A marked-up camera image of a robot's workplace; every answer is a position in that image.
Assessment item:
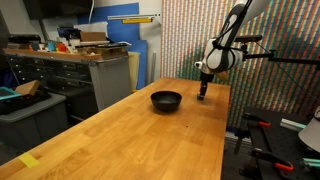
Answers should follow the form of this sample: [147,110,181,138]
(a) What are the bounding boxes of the yellow spirit level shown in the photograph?
[121,17,154,25]

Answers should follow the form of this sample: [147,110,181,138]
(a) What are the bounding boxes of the yellow tape piece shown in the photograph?
[18,152,41,169]

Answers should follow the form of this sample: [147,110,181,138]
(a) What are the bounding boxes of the white metal rail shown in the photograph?
[106,13,161,21]

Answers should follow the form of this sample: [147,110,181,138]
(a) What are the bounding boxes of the colourful striped backdrop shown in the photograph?
[161,0,320,129]

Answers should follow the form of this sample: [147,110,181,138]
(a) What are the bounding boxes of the blue board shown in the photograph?
[77,2,148,90]

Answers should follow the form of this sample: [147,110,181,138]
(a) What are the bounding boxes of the black camera on boom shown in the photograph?
[234,34,320,68]

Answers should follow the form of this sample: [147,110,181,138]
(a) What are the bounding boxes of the beige board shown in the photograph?
[127,51,141,92]

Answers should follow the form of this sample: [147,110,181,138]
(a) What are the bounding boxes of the flat cardboard box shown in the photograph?
[79,31,107,43]

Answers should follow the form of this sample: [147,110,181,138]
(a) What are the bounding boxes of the wooden workbench top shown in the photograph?
[3,47,103,63]

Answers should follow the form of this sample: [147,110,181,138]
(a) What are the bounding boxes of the teal metal bar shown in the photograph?
[301,157,320,170]
[279,118,307,132]

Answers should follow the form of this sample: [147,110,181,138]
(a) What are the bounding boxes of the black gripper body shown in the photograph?
[199,71,215,87]

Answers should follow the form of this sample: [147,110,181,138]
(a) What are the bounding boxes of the dark wall monitor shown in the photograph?
[22,0,95,20]

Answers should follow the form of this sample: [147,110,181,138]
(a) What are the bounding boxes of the white lamp shade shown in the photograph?
[297,105,320,154]

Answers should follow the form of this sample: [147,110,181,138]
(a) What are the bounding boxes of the black clamp orange handle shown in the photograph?
[250,147,295,173]
[241,112,272,129]

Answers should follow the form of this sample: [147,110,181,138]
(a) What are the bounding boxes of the brown cardboard box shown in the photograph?
[14,79,42,97]

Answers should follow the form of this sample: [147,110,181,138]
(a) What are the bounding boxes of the black perforated side table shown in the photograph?
[232,106,320,180]

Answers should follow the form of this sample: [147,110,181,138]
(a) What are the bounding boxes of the teal tray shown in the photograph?
[0,86,22,102]

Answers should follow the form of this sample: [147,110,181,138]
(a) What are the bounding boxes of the black bowl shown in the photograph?
[150,90,183,113]

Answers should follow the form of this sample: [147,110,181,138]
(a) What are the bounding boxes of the grey pegboard cabinet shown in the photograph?
[87,55,133,112]

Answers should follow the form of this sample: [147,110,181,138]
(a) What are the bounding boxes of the grey storage bin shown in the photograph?
[0,92,69,149]

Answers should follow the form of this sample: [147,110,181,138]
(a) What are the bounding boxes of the dark drawer cabinet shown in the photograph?
[5,54,95,116]

